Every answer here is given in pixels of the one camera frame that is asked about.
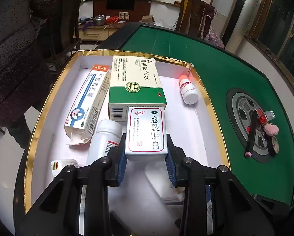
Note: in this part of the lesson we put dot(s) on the floral cloth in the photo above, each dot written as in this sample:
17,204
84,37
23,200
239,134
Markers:
214,38

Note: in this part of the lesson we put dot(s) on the wall sockets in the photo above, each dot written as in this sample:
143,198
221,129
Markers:
124,15

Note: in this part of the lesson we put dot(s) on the white blue orange cream box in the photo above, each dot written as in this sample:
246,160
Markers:
88,103

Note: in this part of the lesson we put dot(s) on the small cardboard box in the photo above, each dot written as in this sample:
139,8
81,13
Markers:
148,19

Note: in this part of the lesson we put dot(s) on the black pen with pink cap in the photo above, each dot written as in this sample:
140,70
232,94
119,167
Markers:
252,130

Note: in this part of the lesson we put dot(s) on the small red item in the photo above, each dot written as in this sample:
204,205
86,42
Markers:
262,120

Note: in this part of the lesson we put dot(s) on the small round tin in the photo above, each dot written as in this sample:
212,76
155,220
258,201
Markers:
274,146

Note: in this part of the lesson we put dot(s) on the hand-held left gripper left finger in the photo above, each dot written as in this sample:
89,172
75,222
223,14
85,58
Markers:
122,162

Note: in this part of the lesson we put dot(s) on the small white pill bottle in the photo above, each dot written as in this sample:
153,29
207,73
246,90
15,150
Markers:
189,93

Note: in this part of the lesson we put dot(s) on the dark wooden chair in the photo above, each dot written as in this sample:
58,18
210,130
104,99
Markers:
63,17

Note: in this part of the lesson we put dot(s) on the white bottle striped label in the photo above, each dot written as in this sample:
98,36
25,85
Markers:
63,164

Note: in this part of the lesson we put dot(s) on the tower air conditioner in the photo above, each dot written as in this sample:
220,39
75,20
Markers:
240,12

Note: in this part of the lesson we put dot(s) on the maroon fringed cloth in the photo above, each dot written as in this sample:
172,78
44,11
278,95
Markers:
208,17

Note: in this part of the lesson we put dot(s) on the large white gold-rimmed box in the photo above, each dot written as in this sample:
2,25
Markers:
176,127

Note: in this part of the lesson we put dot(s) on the silver and red medicine box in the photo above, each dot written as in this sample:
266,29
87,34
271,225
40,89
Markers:
147,132

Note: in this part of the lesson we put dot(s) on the metal pot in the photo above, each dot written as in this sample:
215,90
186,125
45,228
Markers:
99,21

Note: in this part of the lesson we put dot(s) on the pink fluffy pompom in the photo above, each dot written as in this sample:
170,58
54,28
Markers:
271,130

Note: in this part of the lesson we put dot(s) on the green and white medicine box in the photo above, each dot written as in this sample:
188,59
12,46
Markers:
137,98

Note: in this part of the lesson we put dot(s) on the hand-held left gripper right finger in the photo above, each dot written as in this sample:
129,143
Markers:
170,167

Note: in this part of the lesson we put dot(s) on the low television cabinet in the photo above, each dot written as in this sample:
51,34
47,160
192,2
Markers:
102,33

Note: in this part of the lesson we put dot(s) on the white bottle red-edged label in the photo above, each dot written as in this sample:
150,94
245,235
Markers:
102,137

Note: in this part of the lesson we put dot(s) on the round table centre panel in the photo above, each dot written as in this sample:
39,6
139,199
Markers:
240,108

